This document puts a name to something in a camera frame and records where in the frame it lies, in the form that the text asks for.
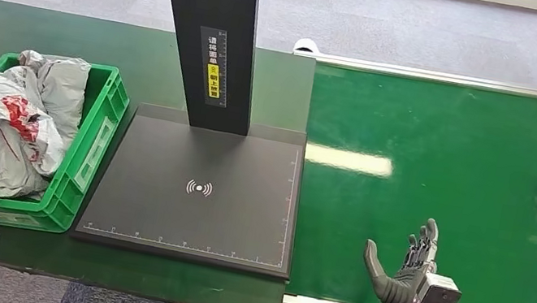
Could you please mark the white conveyor end cap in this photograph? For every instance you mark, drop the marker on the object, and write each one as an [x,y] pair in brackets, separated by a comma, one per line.
[307,46]

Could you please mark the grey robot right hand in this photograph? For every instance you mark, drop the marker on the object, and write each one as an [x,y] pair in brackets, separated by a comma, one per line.
[401,290]

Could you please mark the black yellow column label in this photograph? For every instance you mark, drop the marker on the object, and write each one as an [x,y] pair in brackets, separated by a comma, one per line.
[214,70]

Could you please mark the green plastic crate basket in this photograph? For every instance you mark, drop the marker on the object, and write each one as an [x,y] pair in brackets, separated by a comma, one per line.
[86,163]

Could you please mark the black weighing device platform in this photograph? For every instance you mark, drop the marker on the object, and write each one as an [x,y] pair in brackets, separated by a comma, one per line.
[237,210]

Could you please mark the green conveyor belt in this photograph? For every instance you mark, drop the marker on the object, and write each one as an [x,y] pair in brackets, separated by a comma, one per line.
[460,177]

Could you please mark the plain grey mailer package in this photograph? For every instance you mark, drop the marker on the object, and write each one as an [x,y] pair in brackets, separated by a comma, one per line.
[61,99]

